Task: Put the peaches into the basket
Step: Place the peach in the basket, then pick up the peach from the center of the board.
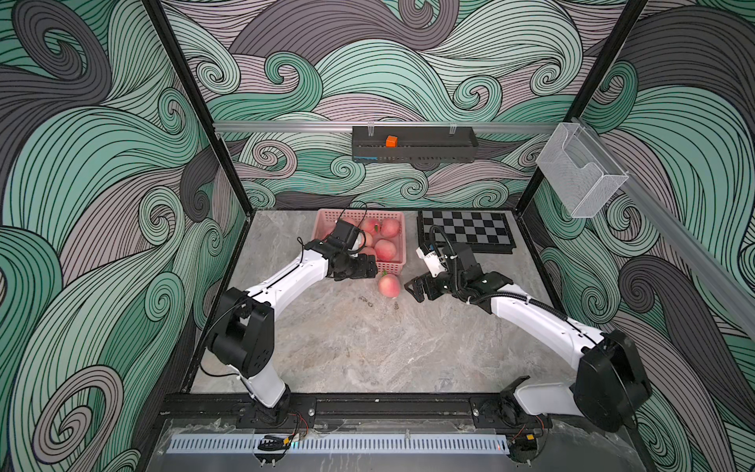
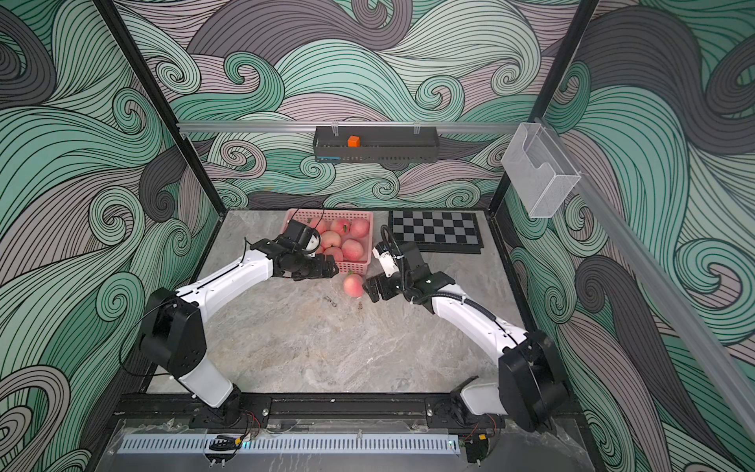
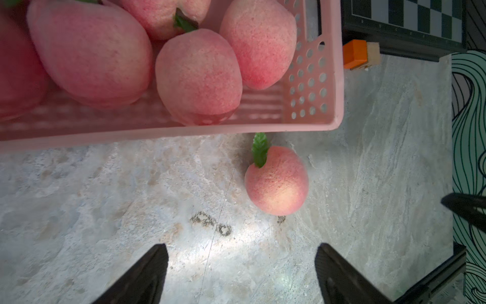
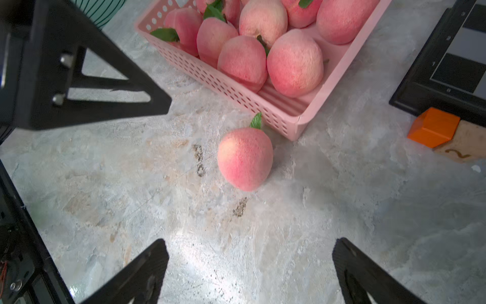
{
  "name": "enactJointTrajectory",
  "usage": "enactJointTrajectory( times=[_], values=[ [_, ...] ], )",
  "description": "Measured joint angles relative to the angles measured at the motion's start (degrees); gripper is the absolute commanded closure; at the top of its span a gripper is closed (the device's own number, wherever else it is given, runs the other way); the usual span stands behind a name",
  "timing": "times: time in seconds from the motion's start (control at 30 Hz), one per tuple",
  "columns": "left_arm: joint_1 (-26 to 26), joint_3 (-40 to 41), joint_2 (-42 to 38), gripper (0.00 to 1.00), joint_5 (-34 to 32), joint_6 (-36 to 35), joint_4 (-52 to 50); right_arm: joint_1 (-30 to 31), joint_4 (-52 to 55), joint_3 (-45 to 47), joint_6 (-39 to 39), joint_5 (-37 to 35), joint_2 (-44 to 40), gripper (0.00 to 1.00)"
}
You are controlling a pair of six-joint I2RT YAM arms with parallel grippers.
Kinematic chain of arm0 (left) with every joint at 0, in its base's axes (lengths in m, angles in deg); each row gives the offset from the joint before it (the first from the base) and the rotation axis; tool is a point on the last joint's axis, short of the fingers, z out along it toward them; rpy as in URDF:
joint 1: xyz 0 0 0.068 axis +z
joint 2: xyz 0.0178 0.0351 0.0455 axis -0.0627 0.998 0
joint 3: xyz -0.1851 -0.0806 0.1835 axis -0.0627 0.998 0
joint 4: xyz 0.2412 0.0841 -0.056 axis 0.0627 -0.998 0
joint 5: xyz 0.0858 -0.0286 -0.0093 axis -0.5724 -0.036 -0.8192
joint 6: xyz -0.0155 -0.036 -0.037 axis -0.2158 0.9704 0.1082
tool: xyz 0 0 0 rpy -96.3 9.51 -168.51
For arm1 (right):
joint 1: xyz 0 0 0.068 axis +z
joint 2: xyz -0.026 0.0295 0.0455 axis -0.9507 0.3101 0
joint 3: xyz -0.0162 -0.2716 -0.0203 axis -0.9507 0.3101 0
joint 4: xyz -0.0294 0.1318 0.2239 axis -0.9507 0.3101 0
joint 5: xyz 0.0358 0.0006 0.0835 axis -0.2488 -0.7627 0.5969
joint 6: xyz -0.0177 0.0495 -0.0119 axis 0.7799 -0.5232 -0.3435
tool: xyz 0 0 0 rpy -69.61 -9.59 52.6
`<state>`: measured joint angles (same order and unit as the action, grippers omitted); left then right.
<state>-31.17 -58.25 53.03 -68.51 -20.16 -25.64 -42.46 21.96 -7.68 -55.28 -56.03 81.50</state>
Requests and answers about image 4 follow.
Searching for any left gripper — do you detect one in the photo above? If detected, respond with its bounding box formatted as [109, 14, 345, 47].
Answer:
[1, 1, 172, 130]

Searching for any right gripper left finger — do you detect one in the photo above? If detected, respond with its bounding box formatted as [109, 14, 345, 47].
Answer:
[84, 239, 170, 303]

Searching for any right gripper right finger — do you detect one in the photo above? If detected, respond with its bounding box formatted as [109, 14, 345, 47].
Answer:
[332, 238, 425, 304]

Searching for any peach with leaf front-left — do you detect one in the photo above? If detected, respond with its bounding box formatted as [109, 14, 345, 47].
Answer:
[150, 8, 203, 57]

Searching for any peach front bottom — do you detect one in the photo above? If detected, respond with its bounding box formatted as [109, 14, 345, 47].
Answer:
[196, 17, 239, 68]

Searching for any peach basket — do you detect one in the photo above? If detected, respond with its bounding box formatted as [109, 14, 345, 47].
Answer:
[217, 113, 273, 192]

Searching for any pink plastic basket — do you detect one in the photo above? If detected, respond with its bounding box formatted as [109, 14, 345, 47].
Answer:
[134, 1, 390, 141]

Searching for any orange block on table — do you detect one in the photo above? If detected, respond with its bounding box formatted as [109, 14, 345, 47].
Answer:
[407, 108, 461, 148]

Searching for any wooden number block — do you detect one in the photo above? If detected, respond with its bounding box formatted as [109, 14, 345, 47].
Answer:
[433, 120, 486, 163]

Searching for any black grey chessboard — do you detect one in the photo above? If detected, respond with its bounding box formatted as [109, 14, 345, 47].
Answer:
[389, 1, 485, 127]

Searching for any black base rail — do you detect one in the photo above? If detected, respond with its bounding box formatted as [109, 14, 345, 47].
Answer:
[1, 165, 74, 303]

